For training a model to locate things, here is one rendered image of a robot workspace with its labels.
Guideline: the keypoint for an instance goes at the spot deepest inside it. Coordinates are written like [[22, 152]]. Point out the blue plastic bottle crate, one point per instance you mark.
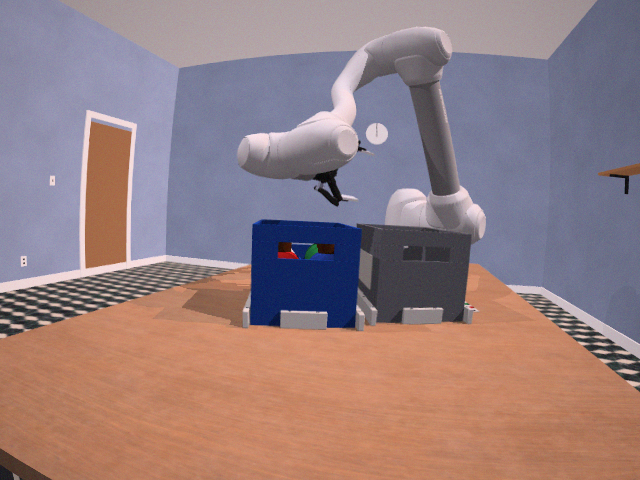
[[303, 284]]

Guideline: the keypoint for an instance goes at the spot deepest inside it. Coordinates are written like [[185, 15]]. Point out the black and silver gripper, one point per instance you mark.
[[332, 184]]

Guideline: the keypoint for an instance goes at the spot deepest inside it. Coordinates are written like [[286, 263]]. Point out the green bottle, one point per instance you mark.
[[310, 249], [314, 251]]

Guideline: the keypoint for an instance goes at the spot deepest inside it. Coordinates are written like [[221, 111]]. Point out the red bottle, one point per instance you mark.
[[284, 250]]

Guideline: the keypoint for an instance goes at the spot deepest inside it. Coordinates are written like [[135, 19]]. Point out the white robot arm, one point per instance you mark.
[[321, 144]]

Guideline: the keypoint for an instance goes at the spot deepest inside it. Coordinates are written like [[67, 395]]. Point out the grey divided crate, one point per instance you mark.
[[391, 282]]

